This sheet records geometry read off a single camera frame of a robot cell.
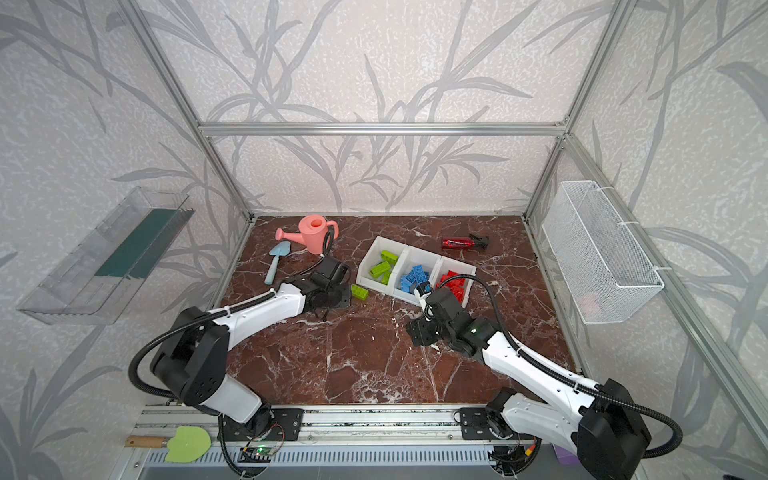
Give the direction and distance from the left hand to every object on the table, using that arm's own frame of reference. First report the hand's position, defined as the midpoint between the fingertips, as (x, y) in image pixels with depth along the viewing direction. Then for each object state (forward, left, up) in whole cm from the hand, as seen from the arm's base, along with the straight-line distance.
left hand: (351, 288), depth 91 cm
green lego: (+2, -2, -6) cm, 6 cm away
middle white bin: (+12, -19, -5) cm, 23 cm away
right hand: (-10, -20, +4) cm, 23 cm away
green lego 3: (+11, -9, -5) cm, 15 cm away
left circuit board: (-41, +19, -8) cm, 46 cm away
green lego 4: (+8, -10, -7) cm, 15 cm away
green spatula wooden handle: (-40, +36, -7) cm, 54 cm away
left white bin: (+7, -3, -5) cm, 9 cm away
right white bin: (+7, -33, -4) cm, 35 cm away
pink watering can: (+21, +15, +2) cm, 26 cm away
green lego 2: (+16, -11, -6) cm, 20 cm away
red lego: (+5, -34, -6) cm, 35 cm away
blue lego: (+3, -19, -2) cm, 20 cm away
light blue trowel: (+19, +30, -7) cm, 36 cm away
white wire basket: (-11, -58, +29) cm, 65 cm away
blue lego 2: (+3, -17, -3) cm, 18 cm away
